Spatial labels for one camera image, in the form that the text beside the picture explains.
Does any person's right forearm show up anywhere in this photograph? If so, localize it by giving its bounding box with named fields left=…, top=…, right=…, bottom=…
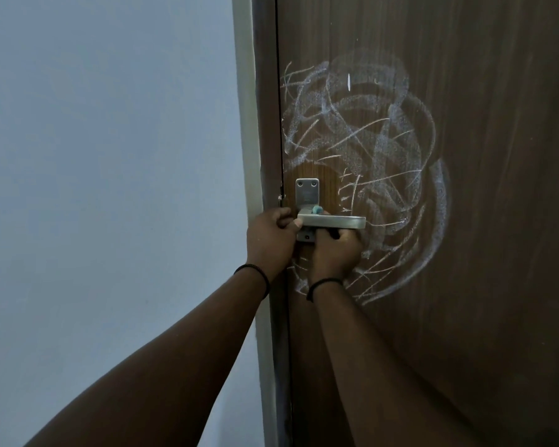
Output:
left=309, top=281, right=485, bottom=447

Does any black wristband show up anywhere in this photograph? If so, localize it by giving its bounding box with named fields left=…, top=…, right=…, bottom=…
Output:
left=305, top=278, right=345, bottom=304
left=232, top=263, right=272, bottom=301

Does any brown door frame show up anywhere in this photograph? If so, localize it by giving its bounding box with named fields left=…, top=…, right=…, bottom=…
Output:
left=232, top=0, right=293, bottom=447

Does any person's left forearm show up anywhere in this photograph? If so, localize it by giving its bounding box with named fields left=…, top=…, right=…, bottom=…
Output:
left=23, top=269, right=271, bottom=447

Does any person's right hand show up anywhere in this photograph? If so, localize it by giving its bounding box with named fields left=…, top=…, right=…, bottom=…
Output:
left=307, top=227, right=365, bottom=287

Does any brown wooden door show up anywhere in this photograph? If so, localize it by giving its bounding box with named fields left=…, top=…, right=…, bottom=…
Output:
left=275, top=0, right=559, bottom=447

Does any person's left hand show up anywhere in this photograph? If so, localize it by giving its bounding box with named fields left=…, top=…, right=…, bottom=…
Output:
left=245, top=207, right=304, bottom=284

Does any silver door handle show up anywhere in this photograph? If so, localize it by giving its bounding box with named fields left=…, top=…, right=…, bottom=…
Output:
left=294, top=177, right=368, bottom=243

